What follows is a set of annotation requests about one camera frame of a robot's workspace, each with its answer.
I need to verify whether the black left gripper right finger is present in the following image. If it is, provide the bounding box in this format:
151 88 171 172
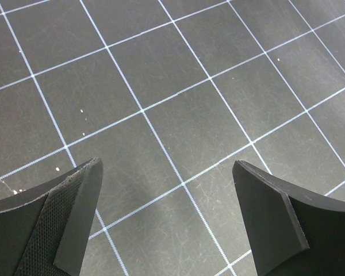
232 160 345 275

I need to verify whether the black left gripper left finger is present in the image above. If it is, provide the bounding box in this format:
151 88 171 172
0 158 104 275

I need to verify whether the black grid cutting mat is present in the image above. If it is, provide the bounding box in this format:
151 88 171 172
0 0 345 275

